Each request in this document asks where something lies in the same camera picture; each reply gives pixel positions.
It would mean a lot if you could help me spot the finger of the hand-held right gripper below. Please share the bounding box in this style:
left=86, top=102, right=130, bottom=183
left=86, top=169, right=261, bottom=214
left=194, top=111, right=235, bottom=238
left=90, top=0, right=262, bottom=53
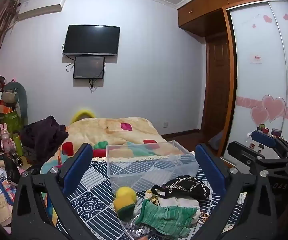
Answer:
left=227, top=141, right=288, bottom=175
left=250, top=131, right=288, bottom=156

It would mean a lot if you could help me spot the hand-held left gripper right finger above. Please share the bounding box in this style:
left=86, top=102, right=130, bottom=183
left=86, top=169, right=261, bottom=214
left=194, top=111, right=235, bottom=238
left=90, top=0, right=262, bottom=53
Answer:
left=195, top=143, right=278, bottom=240

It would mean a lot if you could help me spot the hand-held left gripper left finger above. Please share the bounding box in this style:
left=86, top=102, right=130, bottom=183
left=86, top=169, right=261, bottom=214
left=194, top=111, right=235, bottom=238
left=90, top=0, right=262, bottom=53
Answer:
left=10, top=142, right=94, bottom=240

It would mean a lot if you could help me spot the black knitted patterned cloth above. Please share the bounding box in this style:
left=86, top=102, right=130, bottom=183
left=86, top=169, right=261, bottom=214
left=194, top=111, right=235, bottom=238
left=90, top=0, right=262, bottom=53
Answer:
left=151, top=176, right=211, bottom=201

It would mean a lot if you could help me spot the white soft cloth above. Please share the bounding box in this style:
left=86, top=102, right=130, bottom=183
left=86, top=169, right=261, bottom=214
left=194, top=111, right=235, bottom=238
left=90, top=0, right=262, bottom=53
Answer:
left=145, top=190, right=201, bottom=224

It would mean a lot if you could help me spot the yellow green sponge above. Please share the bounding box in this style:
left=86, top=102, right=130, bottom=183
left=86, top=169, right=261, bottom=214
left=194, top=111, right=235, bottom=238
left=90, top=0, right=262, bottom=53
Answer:
left=113, top=186, right=138, bottom=222

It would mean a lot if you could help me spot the clear plastic storage bin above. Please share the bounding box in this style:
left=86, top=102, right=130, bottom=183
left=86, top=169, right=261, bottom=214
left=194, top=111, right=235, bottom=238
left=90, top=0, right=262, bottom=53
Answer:
left=106, top=140, right=199, bottom=196

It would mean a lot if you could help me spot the green knitted glove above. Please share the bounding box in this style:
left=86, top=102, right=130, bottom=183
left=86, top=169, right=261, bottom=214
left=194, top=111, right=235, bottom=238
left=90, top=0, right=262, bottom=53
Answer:
left=134, top=199, right=198, bottom=238

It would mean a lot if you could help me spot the white box with red print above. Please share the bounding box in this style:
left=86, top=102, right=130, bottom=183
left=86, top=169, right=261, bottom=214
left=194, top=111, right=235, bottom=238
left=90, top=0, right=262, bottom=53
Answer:
left=248, top=142, right=266, bottom=153

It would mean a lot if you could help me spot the blue white patterned bedsheet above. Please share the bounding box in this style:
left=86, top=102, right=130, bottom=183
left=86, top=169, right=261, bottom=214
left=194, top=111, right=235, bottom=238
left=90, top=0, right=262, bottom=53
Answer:
left=41, top=155, right=247, bottom=240

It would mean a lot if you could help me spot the yellow patchwork blanket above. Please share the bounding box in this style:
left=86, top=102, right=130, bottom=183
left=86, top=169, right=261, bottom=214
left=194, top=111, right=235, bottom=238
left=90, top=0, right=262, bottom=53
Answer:
left=40, top=117, right=191, bottom=174

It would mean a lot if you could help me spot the dark clothes pile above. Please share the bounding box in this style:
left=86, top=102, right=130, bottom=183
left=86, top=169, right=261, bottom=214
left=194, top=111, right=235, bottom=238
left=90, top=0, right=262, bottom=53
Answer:
left=20, top=116, right=69, bottom=166

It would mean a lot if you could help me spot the yellow round cushion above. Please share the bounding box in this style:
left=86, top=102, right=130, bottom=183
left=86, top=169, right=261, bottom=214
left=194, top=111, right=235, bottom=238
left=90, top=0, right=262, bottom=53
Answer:
left=70, top=109, right=96, bottom=125

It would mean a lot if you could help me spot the green bottle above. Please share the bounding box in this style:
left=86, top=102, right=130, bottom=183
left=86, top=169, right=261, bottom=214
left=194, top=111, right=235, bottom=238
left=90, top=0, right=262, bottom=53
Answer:
left=13, top=133, right=24, bottom=157

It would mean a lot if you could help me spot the brown wooden door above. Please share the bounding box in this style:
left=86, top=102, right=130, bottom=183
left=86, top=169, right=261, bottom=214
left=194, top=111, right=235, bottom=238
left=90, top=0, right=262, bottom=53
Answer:
left=205, top=36, right=235, bottom=136

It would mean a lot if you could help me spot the wooden wardrobe with sliding doors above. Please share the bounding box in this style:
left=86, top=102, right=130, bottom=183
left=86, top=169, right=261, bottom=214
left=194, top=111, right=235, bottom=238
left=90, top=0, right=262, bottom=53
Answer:
left=177, top=0, right=288, bottom=167

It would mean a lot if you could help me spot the pink rabbit toy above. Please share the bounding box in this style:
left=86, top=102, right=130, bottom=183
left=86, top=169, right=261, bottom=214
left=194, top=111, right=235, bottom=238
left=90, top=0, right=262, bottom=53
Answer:
left=0, top=123, right=15, bottom=153

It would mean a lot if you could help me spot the green paper bag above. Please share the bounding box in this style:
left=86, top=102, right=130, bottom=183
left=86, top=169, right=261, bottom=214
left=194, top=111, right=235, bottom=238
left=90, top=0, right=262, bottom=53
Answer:
left=3, top=109, right=22, bottom=136

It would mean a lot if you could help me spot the silver glittery cloth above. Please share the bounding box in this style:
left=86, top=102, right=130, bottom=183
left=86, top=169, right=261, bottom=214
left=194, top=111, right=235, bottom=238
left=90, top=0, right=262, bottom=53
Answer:
left=128, top=222, right=157, bottom=240

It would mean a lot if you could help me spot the white air conditioner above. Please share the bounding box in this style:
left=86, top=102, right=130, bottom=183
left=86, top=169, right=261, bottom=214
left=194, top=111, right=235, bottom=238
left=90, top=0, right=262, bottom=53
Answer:
left=17, top=0, right=67, bottom=22

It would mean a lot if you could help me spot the black camera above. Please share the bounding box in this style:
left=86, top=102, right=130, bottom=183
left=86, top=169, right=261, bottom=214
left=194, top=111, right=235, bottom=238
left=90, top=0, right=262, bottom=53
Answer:
left=8, top=150, right=23, bottom=167

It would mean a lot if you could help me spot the small black wall monitor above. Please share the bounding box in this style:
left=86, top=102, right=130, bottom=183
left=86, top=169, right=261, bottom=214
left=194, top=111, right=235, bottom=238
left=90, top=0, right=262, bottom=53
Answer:
left=73, top=56, right=106, bottom=80

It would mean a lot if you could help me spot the black wall television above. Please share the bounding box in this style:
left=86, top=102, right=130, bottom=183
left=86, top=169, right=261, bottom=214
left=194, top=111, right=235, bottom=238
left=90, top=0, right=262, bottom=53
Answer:
left=63, top=25, right=121, bottom=56

